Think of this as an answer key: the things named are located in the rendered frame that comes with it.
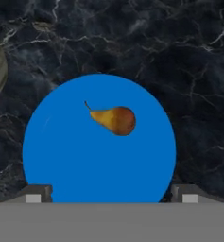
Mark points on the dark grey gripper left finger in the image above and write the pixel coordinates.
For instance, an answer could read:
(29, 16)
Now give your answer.
(37, 191)

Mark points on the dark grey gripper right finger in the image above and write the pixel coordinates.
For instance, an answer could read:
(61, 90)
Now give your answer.
(185, 191)

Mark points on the blue round plate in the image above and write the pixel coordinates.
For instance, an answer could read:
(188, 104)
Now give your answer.
(85, 157)

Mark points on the brown yellow pear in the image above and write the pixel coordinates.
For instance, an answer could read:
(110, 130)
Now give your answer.
(116, 120)

